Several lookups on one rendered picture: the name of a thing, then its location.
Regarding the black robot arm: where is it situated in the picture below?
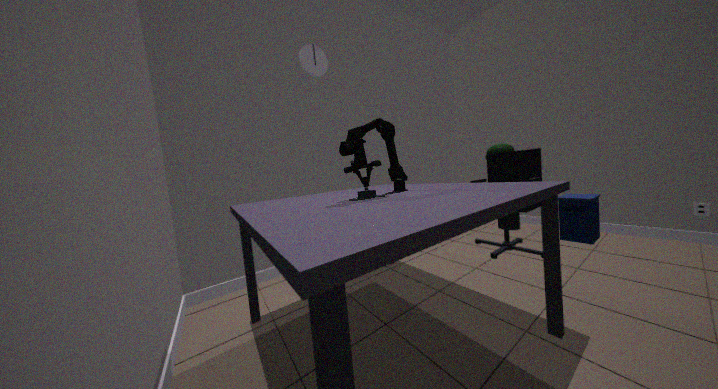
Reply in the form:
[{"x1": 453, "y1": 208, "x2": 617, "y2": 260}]
[{"x1": 339, "y1": 118, "x2": 408, "y2": 191}]

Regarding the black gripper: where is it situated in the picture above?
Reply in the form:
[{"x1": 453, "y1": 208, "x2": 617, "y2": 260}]
[{"x1": 344, "y1": 152, "x2": 381, "y2": 184}]

